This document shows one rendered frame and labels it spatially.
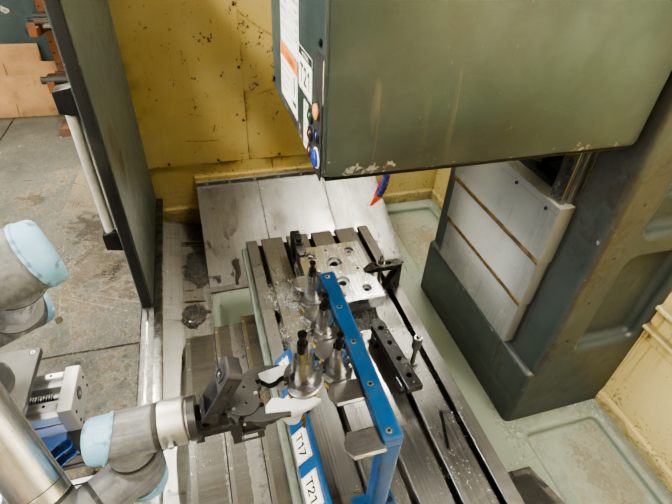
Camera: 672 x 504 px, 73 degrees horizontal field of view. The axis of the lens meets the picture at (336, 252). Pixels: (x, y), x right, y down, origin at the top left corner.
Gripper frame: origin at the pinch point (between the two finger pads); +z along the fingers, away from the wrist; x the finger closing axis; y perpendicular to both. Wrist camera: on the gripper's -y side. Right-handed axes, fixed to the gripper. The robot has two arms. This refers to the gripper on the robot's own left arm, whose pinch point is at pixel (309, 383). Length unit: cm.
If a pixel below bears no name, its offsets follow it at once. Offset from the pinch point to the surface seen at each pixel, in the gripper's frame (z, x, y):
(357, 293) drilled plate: 28, -52, 38
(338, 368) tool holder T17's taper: 8.0, -8.9, 11.0
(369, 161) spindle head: 15.5, -20.0, -29.1
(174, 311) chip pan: -34, -90, 69
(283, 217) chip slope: 18, -131, 61
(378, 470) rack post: 11.9, 7.3, 24.1
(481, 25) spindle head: 31, -20, -49
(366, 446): 8.8, 6.7, 13.7
